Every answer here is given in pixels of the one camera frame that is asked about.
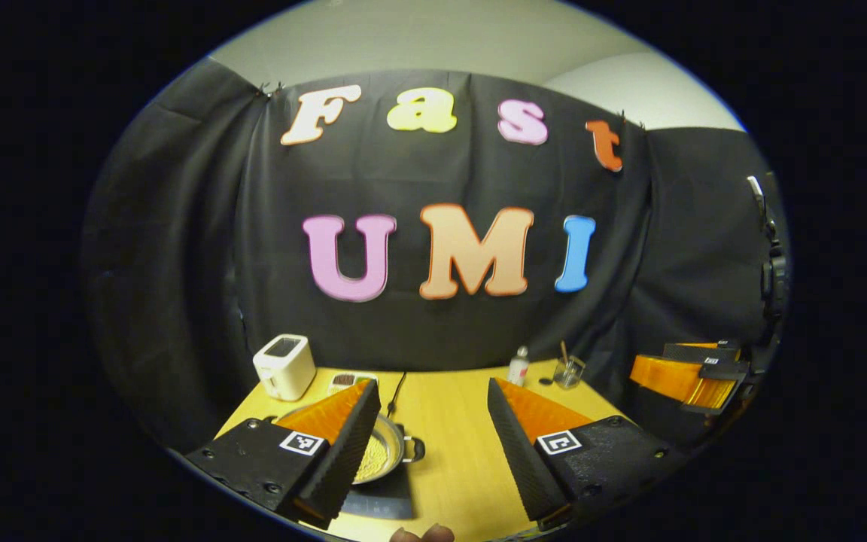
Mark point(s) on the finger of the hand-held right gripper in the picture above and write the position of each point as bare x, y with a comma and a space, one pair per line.
674, 376
701, 351

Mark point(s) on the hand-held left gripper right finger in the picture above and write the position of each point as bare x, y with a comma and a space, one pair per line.
516, 452

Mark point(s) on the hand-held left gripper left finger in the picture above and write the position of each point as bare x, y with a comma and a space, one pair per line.
351, 444

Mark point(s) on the stainless steel pot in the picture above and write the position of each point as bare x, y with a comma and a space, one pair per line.
396, 440

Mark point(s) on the pile of yellow beans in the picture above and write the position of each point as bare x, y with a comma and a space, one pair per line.
373, 459

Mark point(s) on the white compartment dish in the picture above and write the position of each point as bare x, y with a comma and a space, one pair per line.
347, 380

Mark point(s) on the clear bottle with pink label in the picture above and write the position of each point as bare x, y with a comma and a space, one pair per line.
518, 369

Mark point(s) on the clear utensil holder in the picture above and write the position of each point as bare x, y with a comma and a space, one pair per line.
570, 374

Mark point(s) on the white toaster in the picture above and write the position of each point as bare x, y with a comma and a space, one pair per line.
283, 369

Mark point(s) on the wooden stick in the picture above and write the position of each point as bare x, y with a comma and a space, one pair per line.
564, 350

